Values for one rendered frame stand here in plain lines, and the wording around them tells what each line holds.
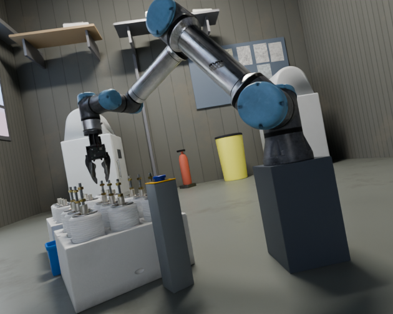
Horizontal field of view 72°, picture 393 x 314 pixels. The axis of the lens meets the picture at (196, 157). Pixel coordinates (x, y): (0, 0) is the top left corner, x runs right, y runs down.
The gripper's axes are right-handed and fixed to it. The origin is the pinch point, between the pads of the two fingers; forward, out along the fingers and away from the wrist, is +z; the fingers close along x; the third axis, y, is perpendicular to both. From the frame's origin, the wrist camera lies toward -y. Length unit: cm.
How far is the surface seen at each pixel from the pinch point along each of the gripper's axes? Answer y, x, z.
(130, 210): 28.0, 7.1, 11.3
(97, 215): 29.6, -2.9, 10.3
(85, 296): 34.8, -9.3, 30.9
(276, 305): 65, 32, 35
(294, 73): -160, 253, -89
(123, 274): 32.3, 1.7, 28.9
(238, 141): -199, 177, -15
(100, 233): 29.2, -2.7, 15.9
